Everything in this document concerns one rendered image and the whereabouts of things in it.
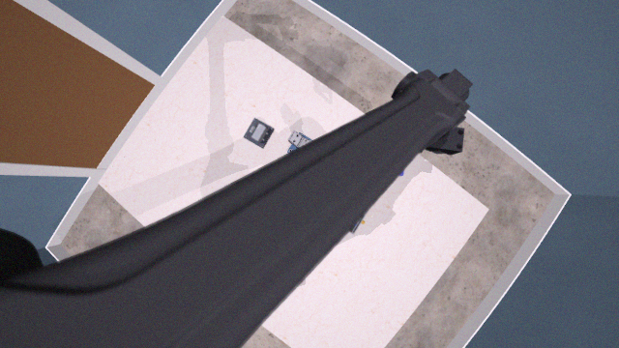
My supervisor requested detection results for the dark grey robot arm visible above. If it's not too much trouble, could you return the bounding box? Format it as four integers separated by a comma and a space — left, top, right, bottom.
0, 69, 473, 348

